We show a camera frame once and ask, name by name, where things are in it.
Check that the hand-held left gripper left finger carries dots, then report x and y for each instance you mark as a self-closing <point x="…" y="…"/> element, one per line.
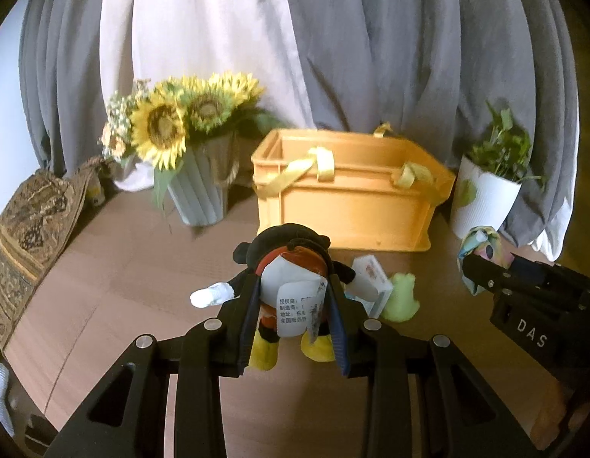
<point x="249" y="317"/>

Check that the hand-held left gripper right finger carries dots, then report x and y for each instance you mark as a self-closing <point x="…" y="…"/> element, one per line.
<point x="335" y="327"/>

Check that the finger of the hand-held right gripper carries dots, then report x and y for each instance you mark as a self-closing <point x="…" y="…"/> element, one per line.
<point x="488" y="274"/>
<point x="538" y="271"/>

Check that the colourful small toy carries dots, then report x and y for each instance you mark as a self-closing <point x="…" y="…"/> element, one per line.
<point x="480" y="241"/>

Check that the penguin plush toy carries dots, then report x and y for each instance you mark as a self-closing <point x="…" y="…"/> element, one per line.
<point x="295" y="253"/>

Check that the orange plastic crate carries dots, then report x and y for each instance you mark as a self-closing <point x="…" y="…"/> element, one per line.
<point x="352" y="214"/>

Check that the white sheer cloth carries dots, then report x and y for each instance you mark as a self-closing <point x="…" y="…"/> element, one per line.
<point x="547" y="244"/>

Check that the small white box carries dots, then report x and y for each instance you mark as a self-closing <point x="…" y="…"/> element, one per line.
<point x="368" y="279"/>

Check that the green frog toy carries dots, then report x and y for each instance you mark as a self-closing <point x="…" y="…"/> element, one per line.
<point x="402" y="298"/>

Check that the white plant pot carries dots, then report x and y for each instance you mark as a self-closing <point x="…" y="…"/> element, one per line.
<point x="490" y="200"/>

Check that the green potted plant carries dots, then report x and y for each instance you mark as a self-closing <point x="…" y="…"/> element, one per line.
<point x="504" y="150"/>

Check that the grey ribbed vase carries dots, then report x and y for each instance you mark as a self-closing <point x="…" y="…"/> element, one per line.
<point x="199" y="195"/>

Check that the grey metal bucket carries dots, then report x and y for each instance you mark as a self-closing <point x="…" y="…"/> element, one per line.
<point x="224" y="157"/>

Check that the sunflower bouquet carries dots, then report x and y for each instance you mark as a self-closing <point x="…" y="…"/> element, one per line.
<point x="161" y="126"/>

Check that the patterned brown cushion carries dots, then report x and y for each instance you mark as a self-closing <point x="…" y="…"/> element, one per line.
<point x="32" y="229"/>

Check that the grey curtain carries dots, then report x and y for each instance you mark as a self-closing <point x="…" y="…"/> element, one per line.
<point x="418" y="47"/>
<point x="56" y="81"/>

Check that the pale pink curtain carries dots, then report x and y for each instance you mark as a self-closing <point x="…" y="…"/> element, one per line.
<point x="194" y="24"/>

